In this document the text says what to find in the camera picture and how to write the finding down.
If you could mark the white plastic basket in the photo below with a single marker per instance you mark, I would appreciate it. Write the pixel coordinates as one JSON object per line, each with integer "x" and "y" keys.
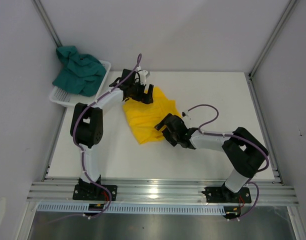
{"x": 65, "y": 99}

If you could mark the white slotted cable duct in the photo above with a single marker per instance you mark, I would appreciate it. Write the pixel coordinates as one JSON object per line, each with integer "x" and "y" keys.
{"x": 127, "y": 208}

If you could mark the green shorts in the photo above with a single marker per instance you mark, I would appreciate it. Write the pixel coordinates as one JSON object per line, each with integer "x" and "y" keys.
{"x": 81, "y": 74}

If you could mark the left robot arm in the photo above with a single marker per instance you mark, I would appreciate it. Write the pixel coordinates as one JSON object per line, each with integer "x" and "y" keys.
{"x": 87, "y": 126}

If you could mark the corner aluminium post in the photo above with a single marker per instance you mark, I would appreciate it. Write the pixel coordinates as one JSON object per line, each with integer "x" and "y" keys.
{"x": 46, "y": 20}
{"x": 273, "y": 37}

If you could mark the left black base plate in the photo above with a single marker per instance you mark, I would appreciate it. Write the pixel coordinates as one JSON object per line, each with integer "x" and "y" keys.
{"x": 94, "y": 193}

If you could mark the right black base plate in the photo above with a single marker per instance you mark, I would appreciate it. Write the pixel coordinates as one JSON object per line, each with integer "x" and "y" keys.
{"x": 222, "y": 195}

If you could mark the aluminium rail frame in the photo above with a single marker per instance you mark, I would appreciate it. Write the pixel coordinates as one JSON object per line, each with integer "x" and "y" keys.
{"x": 159, "y": 191}

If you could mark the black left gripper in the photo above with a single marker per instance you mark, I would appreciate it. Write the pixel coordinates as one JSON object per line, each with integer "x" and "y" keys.
{"x": 146, "y": 98}

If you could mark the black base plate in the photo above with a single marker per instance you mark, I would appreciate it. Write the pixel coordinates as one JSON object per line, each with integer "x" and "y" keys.
{"x": 222, "y": 195}
{"x": 94, "y": 193}

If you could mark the left corner aluminium post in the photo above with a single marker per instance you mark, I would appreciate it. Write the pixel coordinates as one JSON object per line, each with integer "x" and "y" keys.
{"x": 46, "y": 20}

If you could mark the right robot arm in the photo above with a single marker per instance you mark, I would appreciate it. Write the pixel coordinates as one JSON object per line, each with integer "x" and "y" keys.
{"x": 246, "y": 154}

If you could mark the right corner aluminium post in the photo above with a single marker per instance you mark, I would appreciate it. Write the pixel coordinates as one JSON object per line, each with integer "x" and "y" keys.
{"x": 273, "y": 37}

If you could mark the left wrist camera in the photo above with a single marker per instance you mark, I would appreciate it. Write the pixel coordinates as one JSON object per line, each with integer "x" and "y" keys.
{"x": 143, "y": 75}

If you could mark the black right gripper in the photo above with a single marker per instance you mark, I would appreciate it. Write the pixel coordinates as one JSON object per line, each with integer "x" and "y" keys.
{"x": 169, "y": 138}

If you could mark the yellow shorts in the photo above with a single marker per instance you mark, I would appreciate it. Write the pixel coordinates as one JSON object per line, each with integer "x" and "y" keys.
{"x": 142, "y": 118}

